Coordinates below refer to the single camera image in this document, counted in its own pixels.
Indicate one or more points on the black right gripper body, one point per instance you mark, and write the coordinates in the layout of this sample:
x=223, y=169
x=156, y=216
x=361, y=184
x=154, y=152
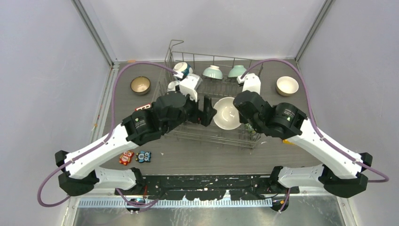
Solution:
x=255, y=124

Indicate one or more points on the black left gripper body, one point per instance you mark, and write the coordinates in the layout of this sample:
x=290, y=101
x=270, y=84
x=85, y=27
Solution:
x=191, y=110

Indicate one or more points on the beige ceramic bowl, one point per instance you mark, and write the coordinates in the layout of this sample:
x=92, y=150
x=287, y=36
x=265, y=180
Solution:
x=227, y=116
x=286, y=86

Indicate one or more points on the brown patterned bowl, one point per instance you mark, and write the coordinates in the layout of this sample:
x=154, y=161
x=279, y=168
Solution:
x=140, y=85

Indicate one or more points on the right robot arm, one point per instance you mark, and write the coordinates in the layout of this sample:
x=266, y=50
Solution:
x=338, y=173

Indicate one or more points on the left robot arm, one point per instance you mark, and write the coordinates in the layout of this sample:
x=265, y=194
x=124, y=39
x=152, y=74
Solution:
x=83, y=171

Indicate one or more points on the green owl toy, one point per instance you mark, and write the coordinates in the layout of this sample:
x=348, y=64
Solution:
x=249, y=129

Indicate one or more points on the white bowl blue floral pattern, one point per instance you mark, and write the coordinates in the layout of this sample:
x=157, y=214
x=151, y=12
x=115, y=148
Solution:
x=173, y=86

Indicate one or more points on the mint green bowl right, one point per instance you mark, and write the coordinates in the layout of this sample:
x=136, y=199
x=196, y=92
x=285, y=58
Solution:
x=236, y=71

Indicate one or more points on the red white toy window block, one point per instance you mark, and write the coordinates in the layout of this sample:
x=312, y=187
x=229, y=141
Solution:
x=144, y=107

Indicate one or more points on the pale green bowl middle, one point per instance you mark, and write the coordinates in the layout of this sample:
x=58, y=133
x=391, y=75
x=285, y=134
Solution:
x=213, y=72

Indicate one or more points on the teal white bowl back left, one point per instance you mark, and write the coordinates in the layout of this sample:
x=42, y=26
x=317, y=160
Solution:
x=182, y=69

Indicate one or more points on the yellow toy window block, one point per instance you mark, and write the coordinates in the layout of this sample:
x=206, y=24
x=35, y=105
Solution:
x=287, y=142

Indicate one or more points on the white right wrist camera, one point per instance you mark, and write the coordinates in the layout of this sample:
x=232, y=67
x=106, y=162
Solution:
x=251, y=82

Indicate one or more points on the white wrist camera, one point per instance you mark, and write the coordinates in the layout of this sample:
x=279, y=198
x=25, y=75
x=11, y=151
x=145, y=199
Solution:
x=251, y=82
x=188, y=85

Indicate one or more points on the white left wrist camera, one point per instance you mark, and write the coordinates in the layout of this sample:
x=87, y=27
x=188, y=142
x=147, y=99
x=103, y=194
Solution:
x=188, y=85

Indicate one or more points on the grey wire dish rack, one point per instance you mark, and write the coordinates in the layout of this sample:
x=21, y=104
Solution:
x=216, y=90

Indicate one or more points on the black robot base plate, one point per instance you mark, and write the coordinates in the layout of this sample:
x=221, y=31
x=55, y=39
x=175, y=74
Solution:
x=206, y=187

